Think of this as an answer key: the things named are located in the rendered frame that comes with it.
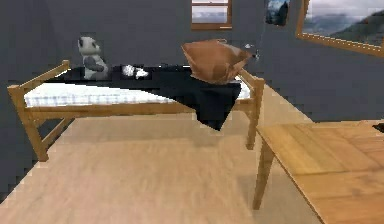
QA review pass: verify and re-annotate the wooden bed with white mattress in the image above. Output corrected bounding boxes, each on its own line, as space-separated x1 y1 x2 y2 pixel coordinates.
7 59 266 163

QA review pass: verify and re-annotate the black blanket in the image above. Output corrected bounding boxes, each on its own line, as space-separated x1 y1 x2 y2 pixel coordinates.
46 64 242 132

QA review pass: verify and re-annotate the small wooden framed window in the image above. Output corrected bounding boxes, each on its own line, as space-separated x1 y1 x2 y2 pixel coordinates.
190 0 233 31

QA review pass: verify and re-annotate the large wooden framed window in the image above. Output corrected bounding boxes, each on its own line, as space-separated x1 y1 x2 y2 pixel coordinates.
295 0 384 59

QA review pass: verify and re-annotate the brown pillow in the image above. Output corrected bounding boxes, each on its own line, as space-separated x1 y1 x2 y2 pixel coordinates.
181 38 253 85

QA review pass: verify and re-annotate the wooden table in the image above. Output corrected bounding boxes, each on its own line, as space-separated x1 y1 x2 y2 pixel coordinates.
252 120 384 224

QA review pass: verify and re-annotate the panda plush toy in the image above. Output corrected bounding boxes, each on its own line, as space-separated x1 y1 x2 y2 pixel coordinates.
77 36 110 81

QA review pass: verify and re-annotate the small grey wall fixture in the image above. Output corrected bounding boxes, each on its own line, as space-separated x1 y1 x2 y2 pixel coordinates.
244 43 261 62

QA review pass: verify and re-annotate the small white crumpled object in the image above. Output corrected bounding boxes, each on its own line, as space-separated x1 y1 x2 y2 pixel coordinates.
121 64 150 80

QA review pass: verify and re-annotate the dark poster picture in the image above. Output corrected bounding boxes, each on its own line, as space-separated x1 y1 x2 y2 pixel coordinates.
265 0 291 27

